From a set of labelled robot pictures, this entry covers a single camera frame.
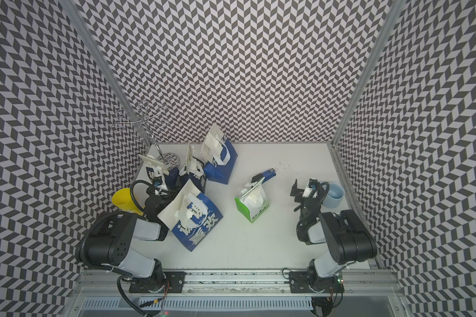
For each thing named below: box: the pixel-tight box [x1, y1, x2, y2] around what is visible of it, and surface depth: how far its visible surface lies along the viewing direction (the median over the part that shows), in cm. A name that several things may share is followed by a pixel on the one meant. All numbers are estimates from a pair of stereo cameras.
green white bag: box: [234, 182, 270, 224], surface depth 81 cm
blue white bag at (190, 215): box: [157, 178, 224, 252], surface depth 78 cm
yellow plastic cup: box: [111, 187, 144, 216], surface depth 81 cm
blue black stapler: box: [250, 167, 277, 184], surface depth 100 cm
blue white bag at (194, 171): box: [177, 142, 205, 193], surface depth 92 cm
